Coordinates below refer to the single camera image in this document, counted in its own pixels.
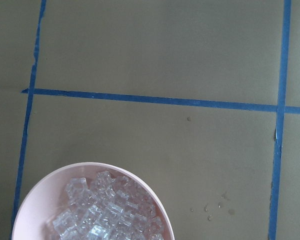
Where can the ice cubes pile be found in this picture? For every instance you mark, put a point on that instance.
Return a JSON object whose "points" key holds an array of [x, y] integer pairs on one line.
{"points": [[107, 208]]}

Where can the pink bowl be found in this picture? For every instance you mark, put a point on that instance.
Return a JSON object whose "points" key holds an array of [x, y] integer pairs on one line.
{"points": [[48, 198]]}

